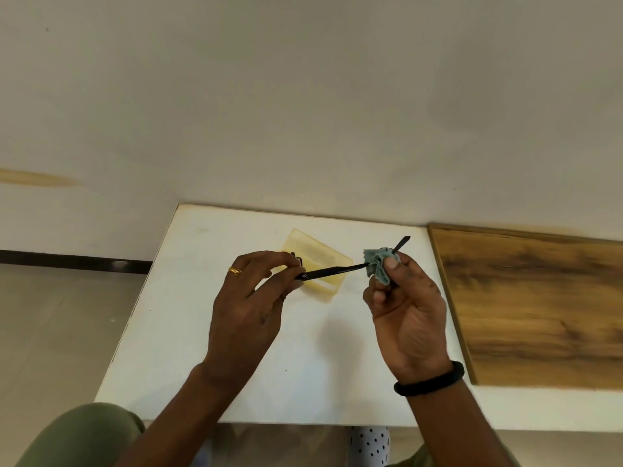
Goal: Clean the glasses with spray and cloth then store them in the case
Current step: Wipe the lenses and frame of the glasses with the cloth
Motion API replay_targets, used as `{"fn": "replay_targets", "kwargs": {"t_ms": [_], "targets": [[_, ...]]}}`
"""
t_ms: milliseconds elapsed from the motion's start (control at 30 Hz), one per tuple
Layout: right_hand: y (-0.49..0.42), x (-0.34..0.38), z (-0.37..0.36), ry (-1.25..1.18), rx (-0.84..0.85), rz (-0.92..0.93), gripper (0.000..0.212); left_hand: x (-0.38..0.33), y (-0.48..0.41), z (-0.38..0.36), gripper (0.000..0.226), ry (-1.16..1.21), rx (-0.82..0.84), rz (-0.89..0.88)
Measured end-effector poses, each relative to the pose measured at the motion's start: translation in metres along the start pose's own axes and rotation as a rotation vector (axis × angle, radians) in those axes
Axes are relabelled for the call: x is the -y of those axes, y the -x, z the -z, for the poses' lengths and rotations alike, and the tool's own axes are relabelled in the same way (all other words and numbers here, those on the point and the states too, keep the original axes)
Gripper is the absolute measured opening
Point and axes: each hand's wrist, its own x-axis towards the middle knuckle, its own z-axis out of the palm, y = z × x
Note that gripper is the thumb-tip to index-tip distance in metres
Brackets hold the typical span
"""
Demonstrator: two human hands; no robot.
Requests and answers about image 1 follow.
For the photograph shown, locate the black framed eyeglasses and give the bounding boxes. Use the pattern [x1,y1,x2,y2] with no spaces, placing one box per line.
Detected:
[289,235,411,283]

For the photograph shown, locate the grey-green cleaning cloth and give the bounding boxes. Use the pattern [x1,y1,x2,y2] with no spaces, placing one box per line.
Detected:
[363,247,402,287]

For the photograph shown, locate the person's left hand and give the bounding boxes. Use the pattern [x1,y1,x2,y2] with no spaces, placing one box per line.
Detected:
[202,250,308,390]

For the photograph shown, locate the person's left leg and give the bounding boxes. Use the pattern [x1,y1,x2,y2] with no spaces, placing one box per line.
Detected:
[14,402,147,467]

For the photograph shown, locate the brown wooden board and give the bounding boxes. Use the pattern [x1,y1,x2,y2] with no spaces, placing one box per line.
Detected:
[427,223,623,390]

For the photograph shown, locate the white polka dot slipper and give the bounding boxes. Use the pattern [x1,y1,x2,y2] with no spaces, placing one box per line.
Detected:
[345,425,392,467]

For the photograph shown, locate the yellow translucent glasses case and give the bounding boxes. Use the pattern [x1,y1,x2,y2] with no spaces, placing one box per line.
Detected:
[270,228,355,304]

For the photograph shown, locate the person's right hand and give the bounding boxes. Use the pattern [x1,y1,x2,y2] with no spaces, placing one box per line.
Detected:
[362,251,454,385]

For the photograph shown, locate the person's left forearm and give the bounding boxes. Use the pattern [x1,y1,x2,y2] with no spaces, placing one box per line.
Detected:
[116,363,239,467]

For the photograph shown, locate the person's right forearm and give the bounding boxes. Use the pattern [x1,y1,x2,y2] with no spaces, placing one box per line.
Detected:
[404,379,522,467]

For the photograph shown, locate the black wristband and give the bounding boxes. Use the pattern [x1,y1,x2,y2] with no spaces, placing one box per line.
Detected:
[393,361,466,398]

